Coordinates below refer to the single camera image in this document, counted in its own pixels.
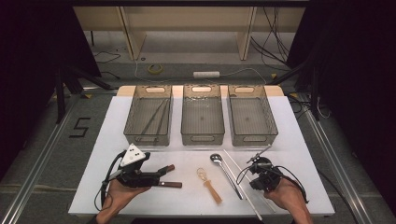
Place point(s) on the smoked clear plastic bin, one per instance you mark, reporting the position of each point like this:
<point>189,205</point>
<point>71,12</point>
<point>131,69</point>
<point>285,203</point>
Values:
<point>252,118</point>
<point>202,124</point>
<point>137,115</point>

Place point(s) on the aluminium floor rail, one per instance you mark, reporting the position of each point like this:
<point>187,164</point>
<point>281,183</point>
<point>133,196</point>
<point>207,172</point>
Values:
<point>43,158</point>
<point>334,161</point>

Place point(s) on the person's left hand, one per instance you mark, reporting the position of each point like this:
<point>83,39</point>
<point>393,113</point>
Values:
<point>120,196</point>

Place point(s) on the white power strip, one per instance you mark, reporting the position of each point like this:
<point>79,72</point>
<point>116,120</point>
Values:
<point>206,74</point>

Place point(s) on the translucent orange plastic spoon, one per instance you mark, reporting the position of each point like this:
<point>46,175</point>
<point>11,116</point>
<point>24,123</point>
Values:
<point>213,191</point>

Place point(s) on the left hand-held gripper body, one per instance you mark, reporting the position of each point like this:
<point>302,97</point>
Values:
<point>133,155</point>

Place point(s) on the black metal stand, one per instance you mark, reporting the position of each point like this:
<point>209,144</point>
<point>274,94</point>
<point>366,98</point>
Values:
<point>315,99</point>
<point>60,99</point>

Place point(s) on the black curtain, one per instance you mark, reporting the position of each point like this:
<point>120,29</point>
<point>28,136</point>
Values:
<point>25,77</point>
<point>358,77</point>

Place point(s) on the metal spoon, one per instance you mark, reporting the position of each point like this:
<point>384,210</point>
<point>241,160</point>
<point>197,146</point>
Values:
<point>215,158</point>

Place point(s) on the metal chopstick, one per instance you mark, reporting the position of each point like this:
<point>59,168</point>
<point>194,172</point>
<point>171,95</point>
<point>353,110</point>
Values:
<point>154,117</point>
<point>163,117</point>

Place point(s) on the person's right hand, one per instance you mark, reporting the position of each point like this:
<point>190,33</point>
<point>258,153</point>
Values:
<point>291,194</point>

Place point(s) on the beige wooden desk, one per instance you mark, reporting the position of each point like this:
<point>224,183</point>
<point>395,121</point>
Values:
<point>186,18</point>

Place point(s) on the yellow tape roll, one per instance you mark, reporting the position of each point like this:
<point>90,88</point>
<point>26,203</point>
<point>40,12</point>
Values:
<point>148,69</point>

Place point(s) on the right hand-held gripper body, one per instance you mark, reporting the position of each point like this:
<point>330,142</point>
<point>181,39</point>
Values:
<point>266,180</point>

